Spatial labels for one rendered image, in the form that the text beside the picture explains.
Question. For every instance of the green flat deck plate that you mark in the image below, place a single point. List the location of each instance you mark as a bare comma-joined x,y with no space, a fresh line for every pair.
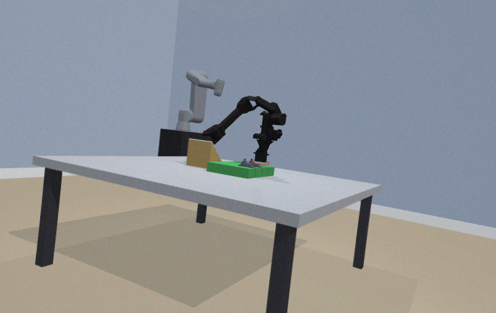
242,169

